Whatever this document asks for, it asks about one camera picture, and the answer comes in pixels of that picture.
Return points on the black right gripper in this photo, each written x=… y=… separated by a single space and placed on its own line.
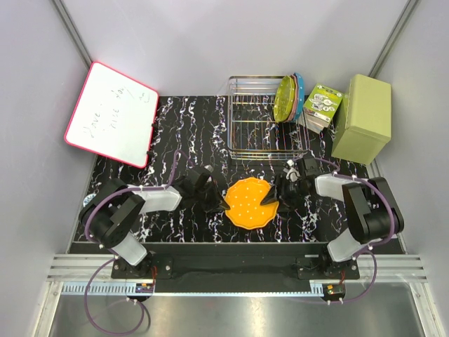
x=273 y=194

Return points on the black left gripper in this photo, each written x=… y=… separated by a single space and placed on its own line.
x=210 y=193

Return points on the orange polka dot plate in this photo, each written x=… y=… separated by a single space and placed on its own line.
x=244 y=199

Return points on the pink polka dot plate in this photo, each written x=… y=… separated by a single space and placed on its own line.
x=292 y=114

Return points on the green polka dot plate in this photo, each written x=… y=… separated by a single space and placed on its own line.
x=284 y=99

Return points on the blue polka dot plate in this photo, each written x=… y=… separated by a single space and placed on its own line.
x=300 y=93

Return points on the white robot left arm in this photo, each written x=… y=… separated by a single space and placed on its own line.
x=109 y=216

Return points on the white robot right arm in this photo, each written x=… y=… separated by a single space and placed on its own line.
x=373 y=215

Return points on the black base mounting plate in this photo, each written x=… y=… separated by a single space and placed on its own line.
x=237 y=268

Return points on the green printed cardboard box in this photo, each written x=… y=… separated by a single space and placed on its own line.
x=320 y=107

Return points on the pale green bin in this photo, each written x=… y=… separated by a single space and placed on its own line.
x=363 y=124

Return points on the blue white round container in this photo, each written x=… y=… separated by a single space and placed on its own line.
x=88 y=199

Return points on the pink framed whiteboard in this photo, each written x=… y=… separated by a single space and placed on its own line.
x=113 y=116

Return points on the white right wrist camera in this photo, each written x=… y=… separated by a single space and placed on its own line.
x=292 y=174

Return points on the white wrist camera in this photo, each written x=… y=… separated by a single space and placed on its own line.
x=206 y=175
x=292 y=174

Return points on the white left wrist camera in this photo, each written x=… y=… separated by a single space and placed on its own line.
x=206 y=175

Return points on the metal wire dish rack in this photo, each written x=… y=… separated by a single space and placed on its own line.
x=252 y=133

